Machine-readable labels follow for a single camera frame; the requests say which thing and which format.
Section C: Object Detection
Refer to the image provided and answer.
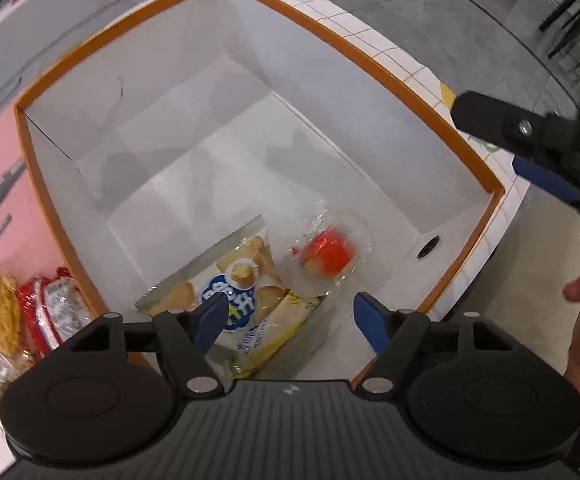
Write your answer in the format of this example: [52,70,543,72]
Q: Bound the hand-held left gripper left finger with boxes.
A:
[64,292,231,397]

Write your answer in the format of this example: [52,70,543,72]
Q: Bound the white cardboard box orange rim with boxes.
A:
[14,0,507,381]

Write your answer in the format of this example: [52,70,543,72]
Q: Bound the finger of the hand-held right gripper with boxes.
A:
[449,90,580,157]
[511,154,580,207]

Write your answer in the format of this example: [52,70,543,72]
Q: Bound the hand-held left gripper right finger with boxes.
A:
[352,291,521,397]

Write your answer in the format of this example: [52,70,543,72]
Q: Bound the biscuit packet with blue logo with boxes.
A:
[134,215,288,348]

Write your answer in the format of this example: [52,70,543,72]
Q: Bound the dark chair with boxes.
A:
[539,0,580,88]

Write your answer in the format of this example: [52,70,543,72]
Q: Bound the red and white snack packet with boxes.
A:
[16,267,90,358]

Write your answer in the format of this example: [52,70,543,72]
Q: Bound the lemon print grid tablecloth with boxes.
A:
[0,0,532,480]

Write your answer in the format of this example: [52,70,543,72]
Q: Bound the clear packet with red snack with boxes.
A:
[290,210,373,298]

